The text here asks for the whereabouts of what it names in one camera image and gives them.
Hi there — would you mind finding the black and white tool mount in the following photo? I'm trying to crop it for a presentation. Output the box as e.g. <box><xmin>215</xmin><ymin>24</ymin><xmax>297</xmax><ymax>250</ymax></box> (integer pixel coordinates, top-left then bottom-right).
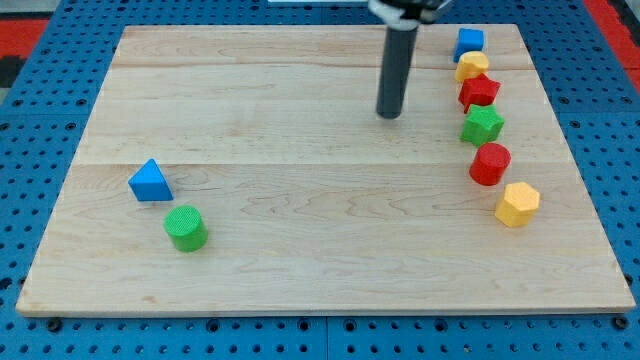
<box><xmin>368</xmin><ymin>0</ymin><xmax>453</xmax><ymax>29</ymax></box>

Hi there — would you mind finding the yellow hexagon block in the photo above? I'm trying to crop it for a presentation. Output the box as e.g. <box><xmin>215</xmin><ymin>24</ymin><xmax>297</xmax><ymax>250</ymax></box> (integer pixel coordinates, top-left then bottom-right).
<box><xmin>494</xmin><ymin>182</ymin><xmax>541</xmax><ymax>228</ymax></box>

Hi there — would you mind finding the green cylinder block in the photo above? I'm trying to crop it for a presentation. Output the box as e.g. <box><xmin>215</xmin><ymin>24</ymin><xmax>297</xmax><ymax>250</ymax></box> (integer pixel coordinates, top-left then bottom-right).
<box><xmin>163</xmin><ymin>205</ymin><xmax>208</xmax><ymax>252</ymax></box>

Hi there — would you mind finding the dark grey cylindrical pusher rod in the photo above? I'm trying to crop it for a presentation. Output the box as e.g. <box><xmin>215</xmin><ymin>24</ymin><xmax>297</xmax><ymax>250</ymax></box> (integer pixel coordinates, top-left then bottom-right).
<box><xmin>376</xmin><ymin>27</ymin><xmax>418</xmax><ymax>119</ymax></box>

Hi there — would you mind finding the light wooden board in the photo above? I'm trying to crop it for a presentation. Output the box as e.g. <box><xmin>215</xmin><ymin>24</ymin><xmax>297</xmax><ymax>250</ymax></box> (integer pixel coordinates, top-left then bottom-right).
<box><xmin>16</xmin><ymin>24</ymin><xmax>635</xmax><ymax>318</ymax></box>

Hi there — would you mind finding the red cylinder block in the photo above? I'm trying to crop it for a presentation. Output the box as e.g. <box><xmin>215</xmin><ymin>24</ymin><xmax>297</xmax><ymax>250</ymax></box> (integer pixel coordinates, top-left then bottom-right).
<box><xmin>469</xmin><ymin>143</ymin><xmax>511</xmax><ymax>186</ymax></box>

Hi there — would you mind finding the green star block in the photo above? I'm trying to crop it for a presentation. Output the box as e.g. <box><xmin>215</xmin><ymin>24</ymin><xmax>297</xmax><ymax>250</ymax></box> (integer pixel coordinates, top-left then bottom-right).
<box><xmin>460</xmin><ymin>104</ymin><xmax>505</xmax><ymax>147</ymax></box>

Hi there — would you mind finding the blue triangle block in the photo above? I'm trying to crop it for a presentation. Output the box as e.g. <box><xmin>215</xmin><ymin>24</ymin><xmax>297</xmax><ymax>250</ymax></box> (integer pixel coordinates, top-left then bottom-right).
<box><xmin>128</xmin><ymin>158</ymin><xmax>173</xmax><ymax>202</ymax></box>

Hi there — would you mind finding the blue cube block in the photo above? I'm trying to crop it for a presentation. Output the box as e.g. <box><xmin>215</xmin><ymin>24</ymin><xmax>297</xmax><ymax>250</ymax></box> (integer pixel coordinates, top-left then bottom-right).
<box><xmin>453</xmin><ymin>28</ymin><xmax>485</xmax><ymax>63</ymax></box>

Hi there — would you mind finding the yellow heart block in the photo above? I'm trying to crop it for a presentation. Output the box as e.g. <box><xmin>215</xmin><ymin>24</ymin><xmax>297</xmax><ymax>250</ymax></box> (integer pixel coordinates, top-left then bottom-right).
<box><xmin>454</xmin><ymin>51</ymin><xmax>490</xmax><ymax>83</ymax></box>

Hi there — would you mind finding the red star block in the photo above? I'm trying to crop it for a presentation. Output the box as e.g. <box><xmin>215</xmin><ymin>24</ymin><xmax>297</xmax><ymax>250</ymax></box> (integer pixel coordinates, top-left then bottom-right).
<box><xmin>458</xmin><ymin>74</ymin><xmax>502</xmax><ymax>113</ymax></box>

